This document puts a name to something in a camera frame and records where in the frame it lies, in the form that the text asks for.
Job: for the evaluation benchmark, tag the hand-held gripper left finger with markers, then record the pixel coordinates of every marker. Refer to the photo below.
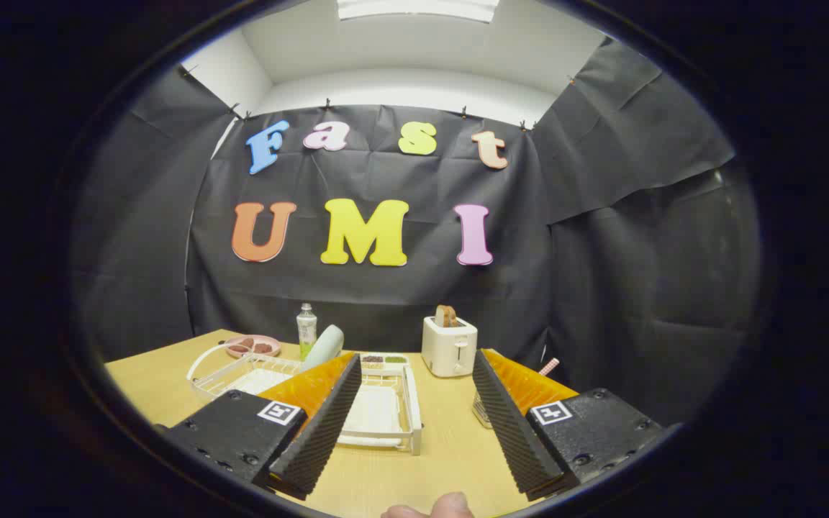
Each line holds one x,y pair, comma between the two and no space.
321,439

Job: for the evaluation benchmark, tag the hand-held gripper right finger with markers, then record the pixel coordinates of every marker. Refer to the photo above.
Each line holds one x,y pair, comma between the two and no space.
512,432

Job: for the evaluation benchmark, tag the white dish rack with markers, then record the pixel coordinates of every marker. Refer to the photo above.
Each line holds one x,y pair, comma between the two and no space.
375,414

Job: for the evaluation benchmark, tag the light green plate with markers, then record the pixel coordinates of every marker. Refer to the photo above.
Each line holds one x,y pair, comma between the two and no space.
327,345

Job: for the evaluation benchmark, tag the pink plate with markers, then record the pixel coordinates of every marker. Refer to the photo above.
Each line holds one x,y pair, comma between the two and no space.
270,341

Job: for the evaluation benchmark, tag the white toaster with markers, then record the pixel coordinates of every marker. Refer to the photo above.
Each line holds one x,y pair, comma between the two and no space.
449,352

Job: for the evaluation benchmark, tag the small white compartment tray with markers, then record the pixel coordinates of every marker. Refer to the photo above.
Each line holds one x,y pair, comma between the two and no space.
384,358

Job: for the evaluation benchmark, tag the brown food piece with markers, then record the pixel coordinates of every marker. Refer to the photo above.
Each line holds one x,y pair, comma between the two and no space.
245,344
263,348

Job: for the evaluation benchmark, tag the clear bottle green liquid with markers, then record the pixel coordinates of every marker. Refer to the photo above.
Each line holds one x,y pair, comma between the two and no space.
306,327

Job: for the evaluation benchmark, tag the brown bread slice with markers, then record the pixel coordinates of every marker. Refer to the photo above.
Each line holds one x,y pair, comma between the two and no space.
446,316

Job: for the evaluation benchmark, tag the black backdrop cloth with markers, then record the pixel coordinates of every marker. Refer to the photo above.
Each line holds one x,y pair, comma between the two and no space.
386,302

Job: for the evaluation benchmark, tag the ceiling light panel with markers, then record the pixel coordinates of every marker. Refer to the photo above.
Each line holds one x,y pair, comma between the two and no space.
418,7

